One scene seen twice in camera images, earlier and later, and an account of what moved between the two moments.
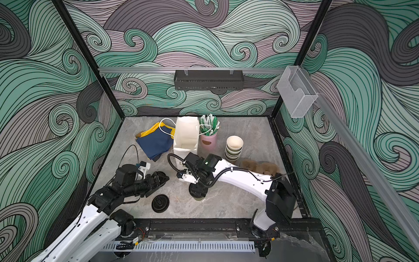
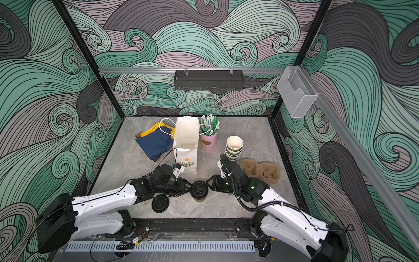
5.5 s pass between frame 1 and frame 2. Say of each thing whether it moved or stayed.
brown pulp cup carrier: stayed
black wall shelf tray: stayed
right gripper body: moved
